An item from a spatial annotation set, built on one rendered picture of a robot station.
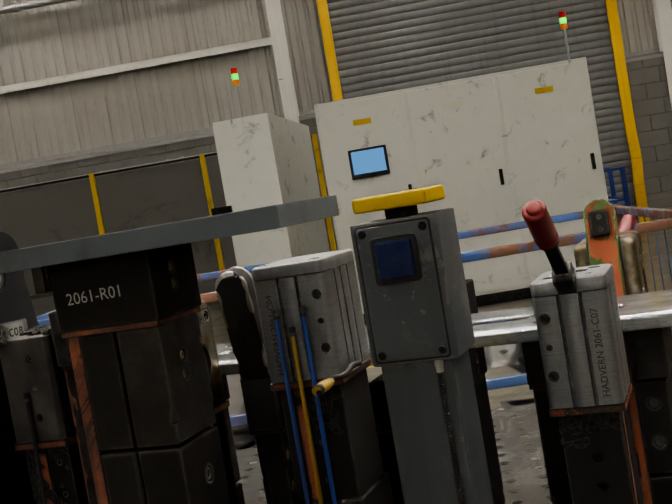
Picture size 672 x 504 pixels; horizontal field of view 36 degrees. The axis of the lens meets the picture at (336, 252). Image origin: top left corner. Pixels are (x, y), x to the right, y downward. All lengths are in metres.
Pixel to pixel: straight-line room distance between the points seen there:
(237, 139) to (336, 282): 8.17
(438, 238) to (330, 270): 0.23
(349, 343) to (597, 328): 0.24
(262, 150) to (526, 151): 2.31
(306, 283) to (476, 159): 8.13
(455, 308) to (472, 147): 8.30
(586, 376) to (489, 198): 8.17
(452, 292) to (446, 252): 0.03
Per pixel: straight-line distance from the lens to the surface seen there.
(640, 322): 1.04
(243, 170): 9.14
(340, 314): 1.00
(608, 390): 0.94
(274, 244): 9.11
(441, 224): 0.79
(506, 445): 1.80
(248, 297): 1.07
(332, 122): 9.09
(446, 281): 0.78
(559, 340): 0.93
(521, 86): 9.16
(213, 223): 0.80
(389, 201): 0.78
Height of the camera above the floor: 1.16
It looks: 3 degrees down
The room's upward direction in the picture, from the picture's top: 10 degrees counter-clockwise
